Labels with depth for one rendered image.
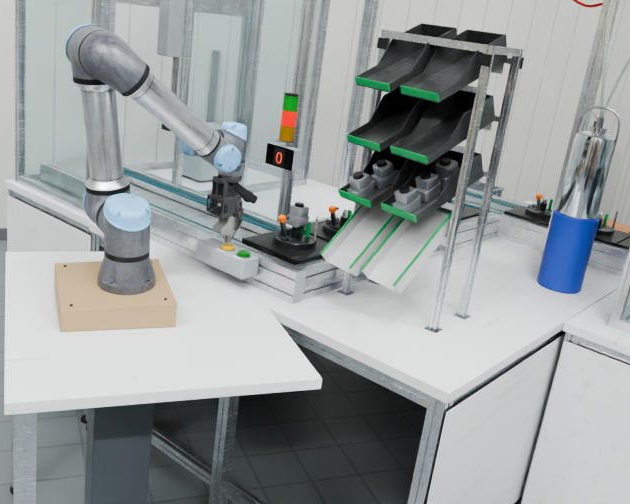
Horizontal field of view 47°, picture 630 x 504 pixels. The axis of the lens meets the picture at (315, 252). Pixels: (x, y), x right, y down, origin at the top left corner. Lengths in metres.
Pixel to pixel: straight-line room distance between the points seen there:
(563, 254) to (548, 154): 3.93
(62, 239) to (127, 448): 1.06
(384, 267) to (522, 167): 4.44
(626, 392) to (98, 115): 1.73
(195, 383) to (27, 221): 1.63
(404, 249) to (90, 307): 0.87
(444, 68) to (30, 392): 1.33
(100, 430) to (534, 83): 4.94
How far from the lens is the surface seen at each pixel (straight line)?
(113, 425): 2.11
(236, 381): 1.70
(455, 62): 2.11
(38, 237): 3.09
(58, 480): 2.83
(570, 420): 2.53
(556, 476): 2.63
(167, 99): 1.84
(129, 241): 1.89
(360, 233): 2.15
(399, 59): 2.15
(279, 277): 2.15
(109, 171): 1.98
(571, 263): 2.67
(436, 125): 2.09
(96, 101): 1.92
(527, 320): 2.36
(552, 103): 6.45
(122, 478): 2.21
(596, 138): 2.60
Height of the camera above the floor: 1.68
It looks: 18 degrees down
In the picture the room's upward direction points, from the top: 8 degrees clockwise
